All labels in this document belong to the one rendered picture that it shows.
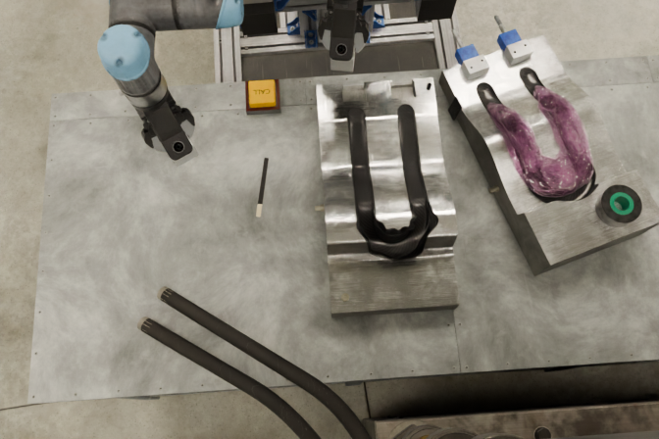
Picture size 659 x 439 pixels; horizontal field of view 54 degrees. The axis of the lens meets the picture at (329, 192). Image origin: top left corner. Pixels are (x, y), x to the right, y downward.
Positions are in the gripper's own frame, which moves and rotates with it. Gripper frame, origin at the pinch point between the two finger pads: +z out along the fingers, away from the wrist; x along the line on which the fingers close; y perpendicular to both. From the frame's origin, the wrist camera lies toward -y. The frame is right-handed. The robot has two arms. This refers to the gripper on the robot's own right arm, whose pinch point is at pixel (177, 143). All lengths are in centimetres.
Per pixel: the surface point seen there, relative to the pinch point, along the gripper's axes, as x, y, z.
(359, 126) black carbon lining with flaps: -35.5, -13.9, 6.8
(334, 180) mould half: -24.2, -22.0, 5.8
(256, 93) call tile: -21.1, 7.2, 11.3
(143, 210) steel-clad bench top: 13.8, -2.9, 15.0
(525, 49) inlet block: -78, -17, 7
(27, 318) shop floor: 72, 17, 95
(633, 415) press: -51, -93, 16
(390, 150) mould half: -38.2, -22.1, 6.6
